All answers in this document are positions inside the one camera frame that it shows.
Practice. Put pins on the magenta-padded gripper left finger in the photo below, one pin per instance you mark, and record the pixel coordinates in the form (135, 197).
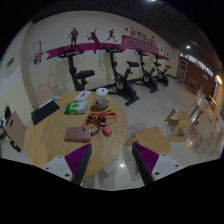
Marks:
(75, 160)

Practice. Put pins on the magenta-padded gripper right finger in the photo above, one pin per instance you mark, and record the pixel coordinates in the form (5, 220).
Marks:
(148, 160)

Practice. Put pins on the red charger block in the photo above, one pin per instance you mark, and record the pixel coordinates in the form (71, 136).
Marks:
(107, 131)

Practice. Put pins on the low wooden table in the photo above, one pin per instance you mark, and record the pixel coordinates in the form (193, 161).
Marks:
(151, 138)

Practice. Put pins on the pink power strip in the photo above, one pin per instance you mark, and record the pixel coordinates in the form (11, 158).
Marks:
(77, 134)

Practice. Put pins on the wooden stool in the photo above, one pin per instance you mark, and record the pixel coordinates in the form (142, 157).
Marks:
(181, 120)

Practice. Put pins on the green wet wipes pack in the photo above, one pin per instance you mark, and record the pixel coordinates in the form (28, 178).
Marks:
(76, 107)

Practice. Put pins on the brown round coaster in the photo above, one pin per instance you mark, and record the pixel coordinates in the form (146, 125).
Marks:
(98, 108)

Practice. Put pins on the dark grey tablet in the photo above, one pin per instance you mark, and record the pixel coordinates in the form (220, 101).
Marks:
(45, 111)

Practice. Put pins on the white flat box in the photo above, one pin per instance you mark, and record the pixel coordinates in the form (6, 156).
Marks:
(82, 96)

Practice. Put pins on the orange and blue pen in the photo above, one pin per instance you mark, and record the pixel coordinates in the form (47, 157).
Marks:
(58, 97)

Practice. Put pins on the wooden chair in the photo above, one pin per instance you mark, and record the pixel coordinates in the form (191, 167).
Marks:
(16, 128)

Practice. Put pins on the group of wooden chairs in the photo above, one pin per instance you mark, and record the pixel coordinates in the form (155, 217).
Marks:
(205, 123)

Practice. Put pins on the white plastic cup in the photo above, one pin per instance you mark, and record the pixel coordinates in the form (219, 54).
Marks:
(102, 96)

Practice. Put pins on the black exercise bike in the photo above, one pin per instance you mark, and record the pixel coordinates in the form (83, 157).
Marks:
(120, 83)
(146, 78)
(71, 70)
(161, 75)

